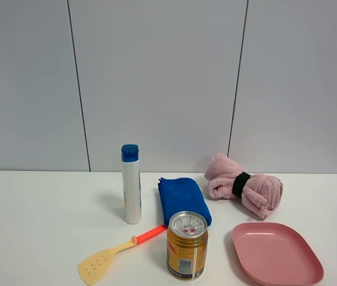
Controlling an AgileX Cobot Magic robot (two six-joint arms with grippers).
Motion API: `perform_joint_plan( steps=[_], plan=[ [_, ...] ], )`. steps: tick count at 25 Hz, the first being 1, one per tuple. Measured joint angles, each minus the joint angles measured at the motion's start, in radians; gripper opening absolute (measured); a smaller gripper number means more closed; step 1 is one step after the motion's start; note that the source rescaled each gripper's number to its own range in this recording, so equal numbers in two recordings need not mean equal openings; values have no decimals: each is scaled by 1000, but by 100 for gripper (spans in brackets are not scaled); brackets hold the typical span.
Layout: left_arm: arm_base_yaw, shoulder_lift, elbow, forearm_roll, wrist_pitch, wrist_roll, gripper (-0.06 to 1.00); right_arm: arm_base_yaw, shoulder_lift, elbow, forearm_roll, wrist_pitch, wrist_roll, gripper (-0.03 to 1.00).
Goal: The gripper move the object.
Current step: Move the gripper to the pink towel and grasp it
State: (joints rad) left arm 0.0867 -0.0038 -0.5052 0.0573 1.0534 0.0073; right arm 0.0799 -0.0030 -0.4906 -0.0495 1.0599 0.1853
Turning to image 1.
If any pink towel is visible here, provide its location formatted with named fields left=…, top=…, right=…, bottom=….
left=205, top=153, right=283, bottom=219

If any folded blue microfiber cloth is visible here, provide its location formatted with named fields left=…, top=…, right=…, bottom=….
left=158, top=178, right=212, bottom=227

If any white bottle with blue cap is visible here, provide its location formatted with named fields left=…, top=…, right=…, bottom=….
left=121, top=144, right=141, bottom=225

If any gold beverage can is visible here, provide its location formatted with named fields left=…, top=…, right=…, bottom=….
left=166, top=212, right=208, bottom=281

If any pink plastic plate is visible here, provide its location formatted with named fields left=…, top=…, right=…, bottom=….
left=231, top=222, right=324, bottom=285

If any yellow spatula with orange handle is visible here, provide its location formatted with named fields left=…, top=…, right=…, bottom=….
left=78, top=225, right=167, bottom=285

